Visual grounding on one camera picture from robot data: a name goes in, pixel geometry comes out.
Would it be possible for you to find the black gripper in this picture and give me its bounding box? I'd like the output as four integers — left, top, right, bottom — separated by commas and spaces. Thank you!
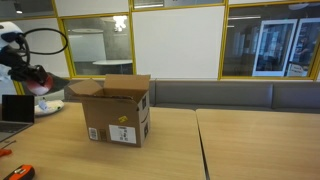
0, 46, 48, 87

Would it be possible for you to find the orange and black measuring tape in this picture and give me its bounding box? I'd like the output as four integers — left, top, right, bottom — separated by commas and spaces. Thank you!
2, 164, 36, 180

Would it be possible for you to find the brown cardboard shipping box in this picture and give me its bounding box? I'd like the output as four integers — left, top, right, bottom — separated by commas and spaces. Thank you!
67, 73, 152, 148

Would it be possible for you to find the black laptop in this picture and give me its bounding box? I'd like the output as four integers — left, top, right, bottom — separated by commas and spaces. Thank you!
0, 94, 36, 143

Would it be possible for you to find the white rounded object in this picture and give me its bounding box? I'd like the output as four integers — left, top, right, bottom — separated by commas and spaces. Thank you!
34, 99, 65, 117

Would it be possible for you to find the yellow framed glass window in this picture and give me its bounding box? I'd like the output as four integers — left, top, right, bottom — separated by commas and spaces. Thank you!
58, 13, 137, 79
0, 0, 58, 20

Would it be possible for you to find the wide yellow framed transom window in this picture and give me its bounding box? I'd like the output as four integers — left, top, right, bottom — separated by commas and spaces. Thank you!
129, 0, 229, 13

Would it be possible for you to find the grey upholstered bench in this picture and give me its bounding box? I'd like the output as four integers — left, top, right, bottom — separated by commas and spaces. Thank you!
49, 78, 320, 115

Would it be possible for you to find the yellow framed window with doors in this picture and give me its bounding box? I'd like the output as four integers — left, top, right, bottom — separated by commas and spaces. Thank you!
218, 1, 320, 81

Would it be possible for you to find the person behind window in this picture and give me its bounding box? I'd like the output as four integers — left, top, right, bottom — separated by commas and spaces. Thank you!
294, 35, 313, 64

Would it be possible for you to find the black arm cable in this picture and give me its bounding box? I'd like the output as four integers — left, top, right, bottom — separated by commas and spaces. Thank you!
16, 27, 69, 68

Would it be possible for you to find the orange handled metal screwdriver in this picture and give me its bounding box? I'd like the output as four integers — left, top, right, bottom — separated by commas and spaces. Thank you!
0, 139, 17, 159

